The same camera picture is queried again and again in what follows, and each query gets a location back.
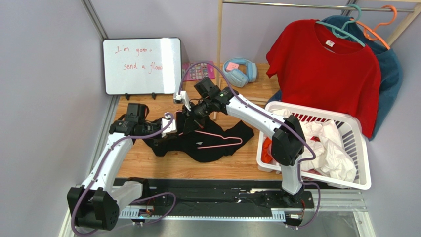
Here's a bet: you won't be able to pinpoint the red t shirt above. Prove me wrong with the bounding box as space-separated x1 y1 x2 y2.
266 19 381 138

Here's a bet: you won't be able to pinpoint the orange plastic hanger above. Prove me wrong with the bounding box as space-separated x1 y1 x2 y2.
353 4 399 50

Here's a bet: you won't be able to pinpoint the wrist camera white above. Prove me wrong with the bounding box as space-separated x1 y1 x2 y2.
161 112 177 137
173 90 191 111

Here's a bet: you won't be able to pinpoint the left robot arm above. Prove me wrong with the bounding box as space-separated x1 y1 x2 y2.
67 103 176 237

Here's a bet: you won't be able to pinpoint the dark teal t shirt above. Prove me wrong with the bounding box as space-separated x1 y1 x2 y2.
266 15 403 141

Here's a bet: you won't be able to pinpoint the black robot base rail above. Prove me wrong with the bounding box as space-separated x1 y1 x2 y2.
119 179 317 226

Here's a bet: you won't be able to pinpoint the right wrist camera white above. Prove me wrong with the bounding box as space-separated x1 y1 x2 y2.
173 90 191 111

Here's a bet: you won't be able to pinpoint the orange garment in basket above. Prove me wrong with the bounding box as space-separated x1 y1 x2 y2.
261 137 273 164

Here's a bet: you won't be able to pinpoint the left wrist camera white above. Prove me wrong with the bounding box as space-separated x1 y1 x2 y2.
161 112 177 137

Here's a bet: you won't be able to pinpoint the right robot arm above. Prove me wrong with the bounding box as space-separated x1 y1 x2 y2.
173 77 305 205

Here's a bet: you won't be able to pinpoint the white laundry basket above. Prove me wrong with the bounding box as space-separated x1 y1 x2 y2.
265 101 371 190

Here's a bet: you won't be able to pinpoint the black t shirt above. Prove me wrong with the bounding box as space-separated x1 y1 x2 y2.
143 111 254 163

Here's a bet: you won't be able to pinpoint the light blue headphones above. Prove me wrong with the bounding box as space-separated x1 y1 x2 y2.
223 58 258 88

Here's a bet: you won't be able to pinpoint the wooden clothes rack frame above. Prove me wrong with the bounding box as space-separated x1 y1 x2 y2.
211 0 421 120

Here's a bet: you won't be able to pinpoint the whiteboard with red writing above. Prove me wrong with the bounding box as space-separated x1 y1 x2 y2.
102 38 182 95

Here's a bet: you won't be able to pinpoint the pink sticker card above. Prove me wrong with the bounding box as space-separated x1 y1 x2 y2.
182 61 215 81

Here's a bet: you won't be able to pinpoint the pink wire hanger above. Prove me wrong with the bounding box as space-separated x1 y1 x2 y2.
175 110 245 150

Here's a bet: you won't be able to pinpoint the teal plastic hanger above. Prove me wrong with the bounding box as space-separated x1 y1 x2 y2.
315 3 366 47

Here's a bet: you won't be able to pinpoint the white crumpled garment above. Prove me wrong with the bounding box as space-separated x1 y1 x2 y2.
271 108 357 183

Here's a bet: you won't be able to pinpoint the metal hanging rod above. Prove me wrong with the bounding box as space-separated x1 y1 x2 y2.
222 0 415 13

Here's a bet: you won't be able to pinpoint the pink garment in basket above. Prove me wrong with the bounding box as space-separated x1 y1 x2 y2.
269 140 284 164

